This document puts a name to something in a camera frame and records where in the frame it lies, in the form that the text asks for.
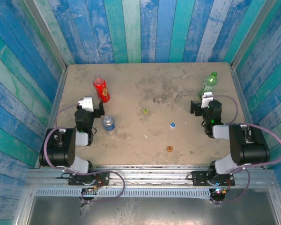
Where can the red label plastic bottle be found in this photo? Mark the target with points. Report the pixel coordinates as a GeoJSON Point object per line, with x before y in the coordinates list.
{"type": "Point", "coordinates": [102, 90]}

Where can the clear bottle blue label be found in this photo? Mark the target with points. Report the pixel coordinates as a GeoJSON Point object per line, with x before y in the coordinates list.
{"type": "Point", "coordinates": [109, 125]}

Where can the white blue bottle cap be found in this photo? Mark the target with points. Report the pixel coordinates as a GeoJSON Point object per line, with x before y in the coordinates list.
{"type": "Point", "coordinates": [173, 125]}

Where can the green plastic bottle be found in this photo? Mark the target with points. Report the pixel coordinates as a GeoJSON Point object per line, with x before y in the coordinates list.
{"type": "Point", "coordinates": [209, 83]}

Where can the green bottle cap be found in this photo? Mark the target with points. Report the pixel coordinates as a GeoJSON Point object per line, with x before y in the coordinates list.
{"type": "Point", "coordinates": [145, 110]}

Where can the gold bottle cap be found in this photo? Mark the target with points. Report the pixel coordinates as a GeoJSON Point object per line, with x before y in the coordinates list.
{"type": "Point", "coordinates": [169, 148]}

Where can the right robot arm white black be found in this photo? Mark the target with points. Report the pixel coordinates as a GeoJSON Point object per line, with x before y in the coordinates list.
{"type": "Point", "coordinates": [248, 145]}

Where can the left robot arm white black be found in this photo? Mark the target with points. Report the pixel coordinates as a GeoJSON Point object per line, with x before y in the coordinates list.
{"type": "Point", "coordinates": [61, 150]}

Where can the grey metal rack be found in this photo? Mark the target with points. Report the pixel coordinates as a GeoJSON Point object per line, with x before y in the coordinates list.
{"type": "Point", "coordinates": [240, 93]}

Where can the small white scrap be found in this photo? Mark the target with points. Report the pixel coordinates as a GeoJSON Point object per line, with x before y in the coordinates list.
{"type": "Point", "coordinates": [146, 136]}

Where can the small circuit board with LEDs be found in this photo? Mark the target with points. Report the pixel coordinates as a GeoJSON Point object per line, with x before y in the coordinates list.
{"type": "Point", "coordinates": [91, 190]}
{"type": "Point", "coordinates": [219, 191]}

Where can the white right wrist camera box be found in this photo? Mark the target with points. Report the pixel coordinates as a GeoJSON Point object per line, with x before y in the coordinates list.
{"type": "Point", "coordinates": [206, 99]}

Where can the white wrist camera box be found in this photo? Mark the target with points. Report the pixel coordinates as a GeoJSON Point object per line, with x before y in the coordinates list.
{"type": "Point", "coordinates": [87, 104]}
{"type": "Point", "coordinates": [206, 99]}

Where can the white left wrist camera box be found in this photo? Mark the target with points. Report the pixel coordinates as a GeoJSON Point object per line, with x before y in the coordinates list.
{"type": "Point", "coordinates": [87, 104]}

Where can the aluminium table edge rail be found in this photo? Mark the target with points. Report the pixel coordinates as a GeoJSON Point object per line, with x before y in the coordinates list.
{"type": "Point", "coordinates": [57, 93]}

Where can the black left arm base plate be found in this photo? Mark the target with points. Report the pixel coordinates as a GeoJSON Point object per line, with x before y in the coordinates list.
{"type": "Point", "coordinates": [100, 178]}

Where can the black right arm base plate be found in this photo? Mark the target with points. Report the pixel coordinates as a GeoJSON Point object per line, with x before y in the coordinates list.
{"type": "Point", "coordinates": [199, 179]}

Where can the aluminium front frame rail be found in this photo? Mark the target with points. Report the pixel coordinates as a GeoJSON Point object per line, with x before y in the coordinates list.
{"type": "Point", "coordinates": [150, 174]}

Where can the aluminium corner post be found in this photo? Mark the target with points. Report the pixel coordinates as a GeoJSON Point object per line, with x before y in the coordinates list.
{"type": "Point", "coordinates": [49, 35]}
{"type": "Point", "coordinates": [251, 35]}

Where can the grey metal base plate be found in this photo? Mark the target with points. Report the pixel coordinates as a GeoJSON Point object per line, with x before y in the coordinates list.
{"type": "Point", "coordinates": [166, 211]}

